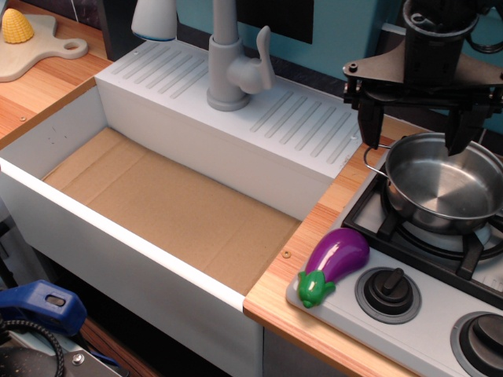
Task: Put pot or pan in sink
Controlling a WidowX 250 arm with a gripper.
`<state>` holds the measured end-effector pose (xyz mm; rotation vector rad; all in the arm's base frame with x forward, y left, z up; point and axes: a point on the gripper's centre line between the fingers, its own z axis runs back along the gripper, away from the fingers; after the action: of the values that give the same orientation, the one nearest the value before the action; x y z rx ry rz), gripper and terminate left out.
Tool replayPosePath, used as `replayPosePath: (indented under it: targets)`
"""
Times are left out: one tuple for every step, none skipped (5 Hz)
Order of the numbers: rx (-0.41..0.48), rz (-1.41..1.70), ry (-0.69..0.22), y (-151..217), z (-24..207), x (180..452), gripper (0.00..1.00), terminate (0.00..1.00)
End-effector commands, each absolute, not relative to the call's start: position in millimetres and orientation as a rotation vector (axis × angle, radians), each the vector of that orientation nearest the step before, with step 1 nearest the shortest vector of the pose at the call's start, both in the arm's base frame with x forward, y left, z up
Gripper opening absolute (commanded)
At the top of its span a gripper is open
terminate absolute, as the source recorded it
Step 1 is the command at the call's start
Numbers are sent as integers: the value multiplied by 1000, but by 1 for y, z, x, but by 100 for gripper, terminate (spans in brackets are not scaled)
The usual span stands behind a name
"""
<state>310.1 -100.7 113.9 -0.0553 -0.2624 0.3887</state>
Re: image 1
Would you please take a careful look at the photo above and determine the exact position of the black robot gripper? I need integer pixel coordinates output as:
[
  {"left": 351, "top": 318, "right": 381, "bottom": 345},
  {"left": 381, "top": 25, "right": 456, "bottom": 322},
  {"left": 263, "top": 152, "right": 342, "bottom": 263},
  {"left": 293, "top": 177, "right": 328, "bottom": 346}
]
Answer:
[{"left": 343, "top": 15, "right": 502, "bottom": 156}]

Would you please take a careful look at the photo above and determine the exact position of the brown cardboard sheet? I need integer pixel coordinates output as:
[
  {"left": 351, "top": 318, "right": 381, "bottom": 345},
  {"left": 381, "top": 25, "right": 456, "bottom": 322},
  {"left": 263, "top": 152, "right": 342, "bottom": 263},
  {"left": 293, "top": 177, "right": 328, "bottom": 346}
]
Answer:
[{"left": 45, "top": 128, "right": 299, "bottom": 295}]

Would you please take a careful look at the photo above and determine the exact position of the grey metal bracket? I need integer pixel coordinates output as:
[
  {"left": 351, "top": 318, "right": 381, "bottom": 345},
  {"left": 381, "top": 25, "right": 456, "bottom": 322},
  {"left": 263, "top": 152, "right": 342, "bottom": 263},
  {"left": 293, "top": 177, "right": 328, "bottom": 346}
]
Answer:
[{"left": 1, "top": 331, "right": 130, "bottom": 377}]

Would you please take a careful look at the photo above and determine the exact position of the black burner grate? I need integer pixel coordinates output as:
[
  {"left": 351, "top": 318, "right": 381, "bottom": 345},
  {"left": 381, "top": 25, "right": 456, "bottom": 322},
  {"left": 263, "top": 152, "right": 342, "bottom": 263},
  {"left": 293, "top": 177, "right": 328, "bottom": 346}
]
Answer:
[{"left": 340, "top": 163, "right": 502, "bottom": 309}]

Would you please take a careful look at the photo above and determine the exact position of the black stove knob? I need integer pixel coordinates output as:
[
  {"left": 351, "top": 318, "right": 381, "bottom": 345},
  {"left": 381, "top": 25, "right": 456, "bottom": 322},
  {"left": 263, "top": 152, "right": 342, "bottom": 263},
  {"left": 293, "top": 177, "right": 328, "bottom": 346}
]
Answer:
[
  {"left": 354, "top": 267, "right": 422, "bottom": 325},
  {"left": 450, "top": 312, "right": 502, "bottom": 376}
]

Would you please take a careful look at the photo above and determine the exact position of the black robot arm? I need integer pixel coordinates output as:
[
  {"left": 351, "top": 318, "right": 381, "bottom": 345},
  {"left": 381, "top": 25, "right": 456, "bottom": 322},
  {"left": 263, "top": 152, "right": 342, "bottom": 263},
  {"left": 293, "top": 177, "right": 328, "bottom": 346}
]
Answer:
[{"left": 343, "top": 1, "right": 502, "bottom": 155}]

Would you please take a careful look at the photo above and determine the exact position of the light wooden cutting board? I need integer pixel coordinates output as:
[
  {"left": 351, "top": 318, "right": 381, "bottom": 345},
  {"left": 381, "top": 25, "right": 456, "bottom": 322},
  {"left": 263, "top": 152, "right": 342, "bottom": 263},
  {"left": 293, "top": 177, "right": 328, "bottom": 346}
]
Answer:
[{"left": 1, "top": 14, "right": 88, "bottom": 82}]

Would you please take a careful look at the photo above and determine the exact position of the grey toy faucet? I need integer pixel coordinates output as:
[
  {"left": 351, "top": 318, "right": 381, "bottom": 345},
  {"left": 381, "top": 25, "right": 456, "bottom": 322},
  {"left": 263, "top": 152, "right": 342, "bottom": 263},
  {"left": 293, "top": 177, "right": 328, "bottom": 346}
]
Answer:
[{"left": 207, "top": 0, "right": 276, "bottom": 112}]

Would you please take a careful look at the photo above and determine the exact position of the purple toy eggplant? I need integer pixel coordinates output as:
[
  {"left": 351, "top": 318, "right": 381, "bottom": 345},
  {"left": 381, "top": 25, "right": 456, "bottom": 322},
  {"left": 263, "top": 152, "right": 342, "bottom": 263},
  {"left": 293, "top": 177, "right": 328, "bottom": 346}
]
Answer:
[{"left": 297, "top": 228, "right": 370, "bottom": 309}]

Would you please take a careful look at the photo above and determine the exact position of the white toy stove top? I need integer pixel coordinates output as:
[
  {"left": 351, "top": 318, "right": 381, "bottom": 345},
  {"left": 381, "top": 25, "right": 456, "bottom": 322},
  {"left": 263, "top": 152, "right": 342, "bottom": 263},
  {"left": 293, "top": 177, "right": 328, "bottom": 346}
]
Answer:
[{"left": 286, "top": 133, "right": 502, "bottom": 376}]

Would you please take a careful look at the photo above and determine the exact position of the left black stove knob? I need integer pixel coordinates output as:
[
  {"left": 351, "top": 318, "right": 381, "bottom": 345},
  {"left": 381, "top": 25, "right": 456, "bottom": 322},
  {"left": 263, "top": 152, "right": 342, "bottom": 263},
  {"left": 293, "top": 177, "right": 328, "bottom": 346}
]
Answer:
[{"left": 354, "top": 267, "right": 422, "bottom": 325}]

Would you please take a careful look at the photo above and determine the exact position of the white toy sink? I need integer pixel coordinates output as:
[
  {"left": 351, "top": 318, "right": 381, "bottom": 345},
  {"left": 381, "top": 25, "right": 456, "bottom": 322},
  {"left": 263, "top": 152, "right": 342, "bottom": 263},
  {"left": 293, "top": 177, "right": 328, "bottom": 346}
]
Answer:
[{"left": 1, "top": 42, "right": 362, "bottom": 376}]

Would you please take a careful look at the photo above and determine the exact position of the blue plastic clamp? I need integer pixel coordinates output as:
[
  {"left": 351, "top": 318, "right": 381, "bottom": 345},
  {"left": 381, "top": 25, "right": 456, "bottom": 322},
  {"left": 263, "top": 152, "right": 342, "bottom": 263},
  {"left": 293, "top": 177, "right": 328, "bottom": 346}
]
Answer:
[{"left": 1, "top": 280, "right": 87, "bottom": 336}]

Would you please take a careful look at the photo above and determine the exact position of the right black stove knob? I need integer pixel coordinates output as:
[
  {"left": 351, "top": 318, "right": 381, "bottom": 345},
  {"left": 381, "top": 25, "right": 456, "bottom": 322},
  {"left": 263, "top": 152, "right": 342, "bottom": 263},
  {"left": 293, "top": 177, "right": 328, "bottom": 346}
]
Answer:
[{"left": 450, "top": 312, "right": 502, "bottom": 376}]

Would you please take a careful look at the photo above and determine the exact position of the stainless steel pot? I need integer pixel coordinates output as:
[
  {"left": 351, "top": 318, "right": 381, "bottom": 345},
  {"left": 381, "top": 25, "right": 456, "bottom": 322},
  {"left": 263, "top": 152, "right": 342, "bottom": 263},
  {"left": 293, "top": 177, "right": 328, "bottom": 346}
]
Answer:
[{"left": 373, "top": 133, "right": 502, "bottom": 235}]

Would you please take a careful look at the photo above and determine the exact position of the yellow toy corn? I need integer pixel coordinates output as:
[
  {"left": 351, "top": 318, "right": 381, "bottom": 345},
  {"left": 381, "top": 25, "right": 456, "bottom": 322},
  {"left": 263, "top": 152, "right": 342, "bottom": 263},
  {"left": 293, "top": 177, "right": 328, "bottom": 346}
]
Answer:
[{"left": 2, "top": 9, "right": 35, "bottom": 44}]

